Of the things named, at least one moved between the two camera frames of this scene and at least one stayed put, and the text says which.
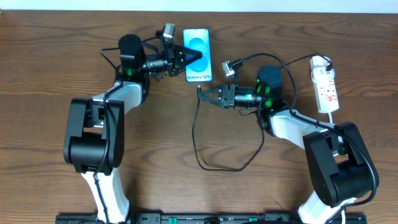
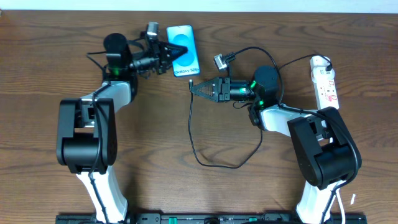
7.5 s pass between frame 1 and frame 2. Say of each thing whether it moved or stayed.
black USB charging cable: moved
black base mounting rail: stayed
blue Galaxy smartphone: moved
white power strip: stayed
